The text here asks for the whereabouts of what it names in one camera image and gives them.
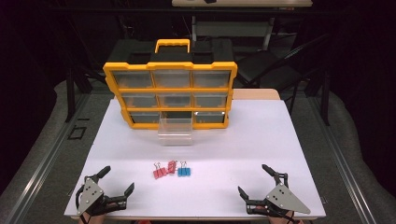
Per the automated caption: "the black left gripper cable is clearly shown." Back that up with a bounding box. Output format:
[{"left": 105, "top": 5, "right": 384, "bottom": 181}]
[{"left": 75, "top": 185, "right": 90, "bottom": 224}]

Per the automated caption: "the black folding chair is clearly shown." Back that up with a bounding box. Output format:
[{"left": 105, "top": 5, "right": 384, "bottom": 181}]
[{"left": 234, "top": 33, "right": 331, "bottom": 94}]

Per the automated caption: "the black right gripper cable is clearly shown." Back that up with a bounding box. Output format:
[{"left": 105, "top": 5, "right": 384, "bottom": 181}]
[{"left": 274, "top": 209, "right": 297, "bottom": 224}]

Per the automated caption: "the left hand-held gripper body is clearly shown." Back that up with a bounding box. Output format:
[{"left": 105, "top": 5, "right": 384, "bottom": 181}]
[{"left": 75, "top": 175, "right": 129, "bottom": 217}]

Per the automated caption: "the grey metal floor rail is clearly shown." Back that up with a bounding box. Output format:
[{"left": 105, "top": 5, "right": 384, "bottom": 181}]
[
  {"left": 3, "top": 92, "right": 92, "bottom": 224},
  {"left": 306, "top": 92, "right": 379, "bottom": 224}
]

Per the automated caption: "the black metal stand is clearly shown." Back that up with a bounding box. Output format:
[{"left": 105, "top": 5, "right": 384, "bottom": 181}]
[{"left": 64, "top": 66, "right": 78, "bottom": 123}]

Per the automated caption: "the yellow black drawer organizer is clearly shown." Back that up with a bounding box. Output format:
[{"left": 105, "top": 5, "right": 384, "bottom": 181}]
[{"left": 102, "top": 38, "right": 238, "bottom": 131}]

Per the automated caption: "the blue binder clip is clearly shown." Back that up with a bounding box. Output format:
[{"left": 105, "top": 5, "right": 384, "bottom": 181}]
[{"left": 177, "top": 161, "right": 191, "bottom": 177}]

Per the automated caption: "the clear plastic drawer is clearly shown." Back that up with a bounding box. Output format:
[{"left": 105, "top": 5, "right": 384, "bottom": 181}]
[{"left": 157, "top": 112, "right": 194, "bottom": 147}]

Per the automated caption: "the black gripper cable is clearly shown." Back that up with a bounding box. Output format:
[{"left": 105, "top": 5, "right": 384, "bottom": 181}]
[
  {"left": 274, "top": 209, "right": 297, "bottom": 224},
  {"left": 75, "top": 185, "right": 90, "bottom": 224}
]

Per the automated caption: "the grey metal folding chair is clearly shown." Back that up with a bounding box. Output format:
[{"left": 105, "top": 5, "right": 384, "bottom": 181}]
[{"left": 191, "top": 15, "right": 276, "bottom": 52}]

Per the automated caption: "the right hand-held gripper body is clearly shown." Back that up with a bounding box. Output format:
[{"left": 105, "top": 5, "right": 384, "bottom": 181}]
[{"left": 246, "top": 172, "right": 312, "bottom": 217}]

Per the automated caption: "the grid of small clear drawers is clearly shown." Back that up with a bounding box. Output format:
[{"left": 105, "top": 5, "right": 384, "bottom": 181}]
[{"left": 111, "top": 69, "right": 232, "bottom": 124}]

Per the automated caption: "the person's right hand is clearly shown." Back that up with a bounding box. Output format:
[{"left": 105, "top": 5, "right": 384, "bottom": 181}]
[{"left": 268, "top": 211, "right": 304, "bottom": 224}]

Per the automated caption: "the person's left hand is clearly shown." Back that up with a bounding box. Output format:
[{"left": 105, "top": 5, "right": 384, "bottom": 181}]
[{"left": 78, "top": 213, "right": 106, "bottom": 224}]

